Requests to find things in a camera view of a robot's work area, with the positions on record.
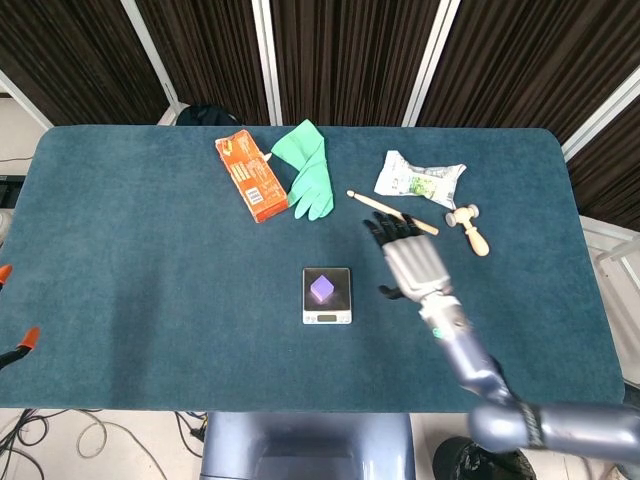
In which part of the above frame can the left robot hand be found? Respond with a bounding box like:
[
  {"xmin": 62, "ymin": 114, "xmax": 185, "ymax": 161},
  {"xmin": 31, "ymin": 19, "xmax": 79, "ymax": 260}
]
[{"xmin": 0, "ymin": 263, "xmax": 41, "ymax": 371}]

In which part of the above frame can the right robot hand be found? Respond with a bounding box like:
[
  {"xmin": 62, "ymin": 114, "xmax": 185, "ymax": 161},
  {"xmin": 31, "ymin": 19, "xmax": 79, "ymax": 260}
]
[{"xmin": 362, "ymin": 210, "xmax": 454, "ymax": 301}]

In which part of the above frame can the purple cube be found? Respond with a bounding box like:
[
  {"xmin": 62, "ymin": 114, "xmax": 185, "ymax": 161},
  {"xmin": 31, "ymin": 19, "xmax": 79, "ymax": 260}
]
[{"xmin": 310, "ymin": 275, "xmax": 337, "ymax": 303}]

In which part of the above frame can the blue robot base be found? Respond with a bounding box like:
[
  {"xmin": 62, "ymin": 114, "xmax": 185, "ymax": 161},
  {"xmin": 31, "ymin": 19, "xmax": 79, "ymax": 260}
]
[{"xmin": 199, "ymin": 411, "xmax": 417, "ymax": 480}]

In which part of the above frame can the small digital scale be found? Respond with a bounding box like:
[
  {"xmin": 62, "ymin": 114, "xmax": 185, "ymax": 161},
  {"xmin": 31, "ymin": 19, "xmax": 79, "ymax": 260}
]
[{"xmin": 301, "ymin": 267, "xmax": 354, "ymax": 326}]

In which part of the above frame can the wooden massage roller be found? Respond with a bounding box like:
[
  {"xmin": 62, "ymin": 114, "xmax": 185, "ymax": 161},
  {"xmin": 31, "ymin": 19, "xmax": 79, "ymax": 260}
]
[{"xmin": 445, "ymin": 203, "xmax": 491, "ymax": 258}]

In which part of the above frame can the wooden drumstick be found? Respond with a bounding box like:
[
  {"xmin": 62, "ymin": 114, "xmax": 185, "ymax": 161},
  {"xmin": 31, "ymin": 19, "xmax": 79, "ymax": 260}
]
[{"xmin": 346, "ymin": 189, "xmax": 440, "ymax": 237}]

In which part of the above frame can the crumpled white snack bag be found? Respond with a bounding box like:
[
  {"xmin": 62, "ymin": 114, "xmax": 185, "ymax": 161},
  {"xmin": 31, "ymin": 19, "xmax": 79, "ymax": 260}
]
[{"xmin": 373, "ymin": 150, "xmax": 468, "ymax": 211}]

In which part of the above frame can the green rubber glove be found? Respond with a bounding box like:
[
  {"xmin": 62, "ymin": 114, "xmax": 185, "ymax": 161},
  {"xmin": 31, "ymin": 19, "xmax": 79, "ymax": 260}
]
[{"xmin": 270, "ymin": 118, "xmax": 335, "ymax": 222}]

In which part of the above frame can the blue table cloth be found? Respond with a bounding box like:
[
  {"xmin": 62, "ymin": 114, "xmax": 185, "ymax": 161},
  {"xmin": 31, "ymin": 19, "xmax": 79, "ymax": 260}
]
[{"xmin": 0, "ymin": 124, "xmax": 626, "ymax": 415}]

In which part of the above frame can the orange cardboard box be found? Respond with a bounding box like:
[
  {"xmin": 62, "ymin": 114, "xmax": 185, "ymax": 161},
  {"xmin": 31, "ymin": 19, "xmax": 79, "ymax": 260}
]
[{"xmin": 214, "ymin": 129, "xmax": 290, "ymax": 225}]

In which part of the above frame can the black trash bin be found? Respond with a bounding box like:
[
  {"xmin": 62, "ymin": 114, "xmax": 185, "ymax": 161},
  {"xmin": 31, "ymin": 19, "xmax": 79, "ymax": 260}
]
[{"xmin": 432, "ymin": 436, "xmax": 538, "ymax": 480}]

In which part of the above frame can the black bag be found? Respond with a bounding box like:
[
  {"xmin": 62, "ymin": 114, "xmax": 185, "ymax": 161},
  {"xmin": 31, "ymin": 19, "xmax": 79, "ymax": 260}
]
[{"xmin": 175, "ymin": 103, "xmax": 242, "ymax": 127}]

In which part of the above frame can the black floor cable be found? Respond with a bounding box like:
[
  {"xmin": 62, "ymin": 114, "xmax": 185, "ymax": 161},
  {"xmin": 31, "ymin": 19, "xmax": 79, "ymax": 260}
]
[{"xmin": 0, "ymin": 408, "xmax": 51, "ymax": 480}]

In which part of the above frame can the grey floor cable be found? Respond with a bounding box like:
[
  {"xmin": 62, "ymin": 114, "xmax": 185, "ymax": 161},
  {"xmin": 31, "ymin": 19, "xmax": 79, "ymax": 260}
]
[{"xmin": 75, "ymin": 410, "xmax": 169, "ymax": 480}]

